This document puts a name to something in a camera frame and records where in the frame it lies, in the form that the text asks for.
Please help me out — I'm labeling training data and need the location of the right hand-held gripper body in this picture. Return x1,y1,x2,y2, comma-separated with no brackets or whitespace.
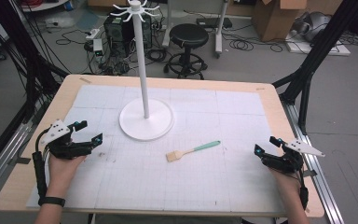
261,138,326,175

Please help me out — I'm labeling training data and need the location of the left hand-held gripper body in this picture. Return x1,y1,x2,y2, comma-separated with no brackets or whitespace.
39,119,94,161

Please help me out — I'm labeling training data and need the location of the person's right hand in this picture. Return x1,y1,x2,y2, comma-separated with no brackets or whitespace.
269,168,302,201

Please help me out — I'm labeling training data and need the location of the person's left hand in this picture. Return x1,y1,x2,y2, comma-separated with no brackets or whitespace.
45,153,87,199

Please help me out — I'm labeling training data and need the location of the grey tape piece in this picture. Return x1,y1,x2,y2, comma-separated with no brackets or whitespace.
7,156,33,166

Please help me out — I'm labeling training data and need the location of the white hook rack stand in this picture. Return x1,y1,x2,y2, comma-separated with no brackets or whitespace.
109,0,175,142

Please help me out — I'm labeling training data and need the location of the black wristband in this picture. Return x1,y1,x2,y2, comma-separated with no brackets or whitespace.
37,196,66,208

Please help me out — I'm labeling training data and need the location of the white power adapter box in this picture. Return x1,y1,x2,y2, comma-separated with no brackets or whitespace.
91,38,104,57

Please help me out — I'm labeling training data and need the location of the white grid mat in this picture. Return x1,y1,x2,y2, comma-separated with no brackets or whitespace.
25,84,287,215

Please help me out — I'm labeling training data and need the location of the white power strip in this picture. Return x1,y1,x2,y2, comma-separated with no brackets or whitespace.
85,28,103,41

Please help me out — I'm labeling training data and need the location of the black computer tower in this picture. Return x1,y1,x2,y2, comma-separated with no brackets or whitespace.
103,13,154,59

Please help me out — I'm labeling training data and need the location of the white flat board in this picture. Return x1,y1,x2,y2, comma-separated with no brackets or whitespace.
284,32,352,58

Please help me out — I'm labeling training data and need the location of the cardboard box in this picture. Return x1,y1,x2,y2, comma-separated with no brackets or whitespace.
251,0,309,43

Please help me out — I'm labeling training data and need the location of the grey rounded device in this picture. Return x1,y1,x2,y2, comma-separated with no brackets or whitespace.
291,11,333,43

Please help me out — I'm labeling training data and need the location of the white metal stand leg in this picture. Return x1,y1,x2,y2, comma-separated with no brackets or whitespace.
213,0,230,60
161,0,174,49

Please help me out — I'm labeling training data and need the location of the black round stool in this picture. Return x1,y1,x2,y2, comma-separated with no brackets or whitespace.
163,23,211,80

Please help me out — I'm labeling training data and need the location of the black flat floor box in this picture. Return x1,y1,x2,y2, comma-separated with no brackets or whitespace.
196,16,234,30

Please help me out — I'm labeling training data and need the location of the aluminium rail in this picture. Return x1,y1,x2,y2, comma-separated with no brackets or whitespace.
0,99,43,204
281,101,345,224

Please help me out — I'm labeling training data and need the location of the black sleeved gripper cable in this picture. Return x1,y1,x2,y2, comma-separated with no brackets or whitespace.
296,169,310,211
32,128,51,200

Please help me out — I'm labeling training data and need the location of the wooden brush with teal handle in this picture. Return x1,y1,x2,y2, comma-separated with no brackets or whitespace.
165,140,222,163

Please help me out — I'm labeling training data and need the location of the black metal frame stand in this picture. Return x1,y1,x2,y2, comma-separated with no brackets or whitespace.
0,0,70,124
271,0,358,135

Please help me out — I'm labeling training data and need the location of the coiled black floor cable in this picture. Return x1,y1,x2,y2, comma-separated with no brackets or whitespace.
228,38,255,52

